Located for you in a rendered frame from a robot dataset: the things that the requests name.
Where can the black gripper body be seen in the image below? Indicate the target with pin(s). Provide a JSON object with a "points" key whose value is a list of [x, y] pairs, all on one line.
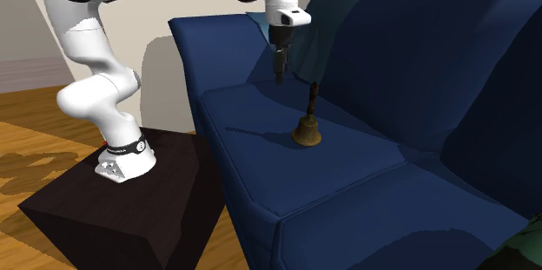
{"points": [[280, 36]]}

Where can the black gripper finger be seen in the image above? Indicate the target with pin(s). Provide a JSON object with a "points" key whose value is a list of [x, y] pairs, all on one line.
{"points": [[279, 64]]}

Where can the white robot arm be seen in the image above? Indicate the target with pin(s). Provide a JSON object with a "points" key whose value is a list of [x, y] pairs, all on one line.
{"points": [[87, 45]]}

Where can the brass hand bell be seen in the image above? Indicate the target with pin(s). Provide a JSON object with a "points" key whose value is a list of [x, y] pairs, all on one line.
{"points": [[307, 129]]}

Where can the dark blue sofa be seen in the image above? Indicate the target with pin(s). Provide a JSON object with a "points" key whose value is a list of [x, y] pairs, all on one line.
{"points": [[381, 133]]}

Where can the dark robot stand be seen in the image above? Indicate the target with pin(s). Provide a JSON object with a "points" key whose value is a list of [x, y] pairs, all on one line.
{"points": [[148, 214]]}

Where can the dark green cushion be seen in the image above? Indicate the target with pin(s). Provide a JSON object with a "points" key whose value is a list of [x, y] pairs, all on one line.
{"points": [[516, 248]]}

